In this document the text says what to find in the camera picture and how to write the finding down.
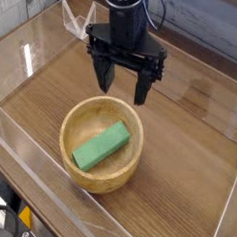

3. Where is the clear acrylic front wall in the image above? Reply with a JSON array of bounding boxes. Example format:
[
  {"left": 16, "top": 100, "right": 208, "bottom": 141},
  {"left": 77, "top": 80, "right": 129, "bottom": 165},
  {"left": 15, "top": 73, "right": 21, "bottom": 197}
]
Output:
[{"left": 0, "top": 96, "right": 133, "bottom": 237}]

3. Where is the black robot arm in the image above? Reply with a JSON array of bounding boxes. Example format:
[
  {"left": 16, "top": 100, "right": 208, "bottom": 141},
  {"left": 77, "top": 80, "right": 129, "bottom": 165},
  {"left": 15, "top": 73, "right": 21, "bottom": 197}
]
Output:
[{"left": 85, "top": 0, "right": 167, "bottom": 105}]

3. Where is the clear acrylic corner bracket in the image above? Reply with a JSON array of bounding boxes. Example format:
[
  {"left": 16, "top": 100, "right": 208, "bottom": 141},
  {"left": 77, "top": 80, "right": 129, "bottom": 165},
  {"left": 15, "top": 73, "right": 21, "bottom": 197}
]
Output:
[{"left": 61, "top": 0, "right": 97, "bottom": 41}]

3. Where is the black cable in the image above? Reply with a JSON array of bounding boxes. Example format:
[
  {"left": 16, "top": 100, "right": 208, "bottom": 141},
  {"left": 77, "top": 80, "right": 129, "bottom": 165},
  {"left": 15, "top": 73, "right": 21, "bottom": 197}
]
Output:
[{"left": 0, "top": 205, "right": 22, "bottom": 237}]

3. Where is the green rectangular block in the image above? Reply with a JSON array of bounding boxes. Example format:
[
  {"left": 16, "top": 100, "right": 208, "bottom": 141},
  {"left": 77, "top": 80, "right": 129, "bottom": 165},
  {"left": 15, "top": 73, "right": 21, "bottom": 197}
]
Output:
[{"left": 72, "top": 121, "right": 130, "bottom": 171}]

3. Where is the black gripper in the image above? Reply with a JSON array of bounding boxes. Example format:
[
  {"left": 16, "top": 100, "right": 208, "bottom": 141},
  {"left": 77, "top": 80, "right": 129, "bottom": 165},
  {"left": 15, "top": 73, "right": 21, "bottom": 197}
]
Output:
[{"left": 86, "top": 0, "right": 166, "bottom": 106}]

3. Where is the brown wooden bowl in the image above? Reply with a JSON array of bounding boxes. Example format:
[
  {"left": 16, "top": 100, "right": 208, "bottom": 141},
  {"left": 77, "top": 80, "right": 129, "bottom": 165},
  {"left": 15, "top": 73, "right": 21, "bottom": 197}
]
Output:
[{"left": 59, "top": 96, "right": 144, "bottom": 194}]

